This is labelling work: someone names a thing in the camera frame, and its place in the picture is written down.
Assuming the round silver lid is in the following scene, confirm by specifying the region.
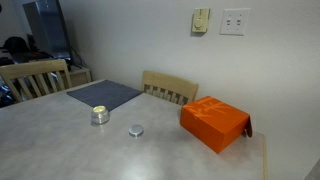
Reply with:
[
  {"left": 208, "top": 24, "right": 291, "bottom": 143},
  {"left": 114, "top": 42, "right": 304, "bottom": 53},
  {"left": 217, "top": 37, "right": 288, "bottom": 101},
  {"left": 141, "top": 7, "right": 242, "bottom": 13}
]
[{"left": 128, "top": 124, "right": 144, "bottom": 137}]

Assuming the dark blue placemat cloth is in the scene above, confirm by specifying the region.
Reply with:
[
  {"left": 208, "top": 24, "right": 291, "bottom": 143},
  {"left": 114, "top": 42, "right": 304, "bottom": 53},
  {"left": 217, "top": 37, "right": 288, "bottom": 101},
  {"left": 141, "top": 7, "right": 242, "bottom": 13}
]
[{"left": 68, "top": 80, "right": 141, "bottom": 111}]

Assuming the silver jar with yellow cream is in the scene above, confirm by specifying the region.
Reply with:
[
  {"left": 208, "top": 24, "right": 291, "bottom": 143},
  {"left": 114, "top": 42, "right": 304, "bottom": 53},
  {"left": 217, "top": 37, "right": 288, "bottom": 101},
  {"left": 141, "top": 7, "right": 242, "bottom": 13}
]
[{"left": 91, "top": 106, "right": 110, "bottom": 125}]

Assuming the orange cardboard box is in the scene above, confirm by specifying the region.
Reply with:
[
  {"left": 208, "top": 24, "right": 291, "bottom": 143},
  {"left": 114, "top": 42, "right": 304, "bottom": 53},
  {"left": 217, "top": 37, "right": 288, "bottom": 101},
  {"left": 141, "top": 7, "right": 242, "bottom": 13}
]
[{"left": 180, "top": 96, "right": 253, "bottom": 153}]

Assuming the small wooden side cabinet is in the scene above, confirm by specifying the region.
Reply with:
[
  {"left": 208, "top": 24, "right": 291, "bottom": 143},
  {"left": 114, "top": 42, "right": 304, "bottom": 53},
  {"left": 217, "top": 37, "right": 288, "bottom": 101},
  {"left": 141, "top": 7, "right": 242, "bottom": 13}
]
[{"left": 69, "top": 66, "right": 92, "bottom": 87}]

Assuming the dark monitor screen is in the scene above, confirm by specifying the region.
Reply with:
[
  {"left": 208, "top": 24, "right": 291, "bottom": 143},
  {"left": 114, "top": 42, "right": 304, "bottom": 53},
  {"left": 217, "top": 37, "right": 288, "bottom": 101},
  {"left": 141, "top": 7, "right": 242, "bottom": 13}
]
[{"left": 23, "top": 0, "right": 72, "bottom": 61}]

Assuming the wooden chair at table end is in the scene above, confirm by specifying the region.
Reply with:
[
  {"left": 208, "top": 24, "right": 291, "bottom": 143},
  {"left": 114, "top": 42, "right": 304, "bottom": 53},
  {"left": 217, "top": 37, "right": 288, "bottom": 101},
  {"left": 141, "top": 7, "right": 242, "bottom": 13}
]
[{"left": 0, "top": 59, "right": 72, "bottom": 102}]

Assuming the wooden chair at wall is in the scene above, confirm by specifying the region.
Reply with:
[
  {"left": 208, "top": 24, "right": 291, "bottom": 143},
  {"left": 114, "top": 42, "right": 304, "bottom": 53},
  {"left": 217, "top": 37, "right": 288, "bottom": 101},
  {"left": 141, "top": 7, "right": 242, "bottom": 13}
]
[{"left": 141, "top": 70, "right": 199, "bottom": 105}]

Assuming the beige wall thermostat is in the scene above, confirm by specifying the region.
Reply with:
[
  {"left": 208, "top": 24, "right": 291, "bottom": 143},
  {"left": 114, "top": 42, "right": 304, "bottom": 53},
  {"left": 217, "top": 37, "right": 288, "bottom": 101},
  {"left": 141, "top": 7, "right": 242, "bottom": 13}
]
[{"left": 192, "top": 8, "right": 210, "bottom": 33}]

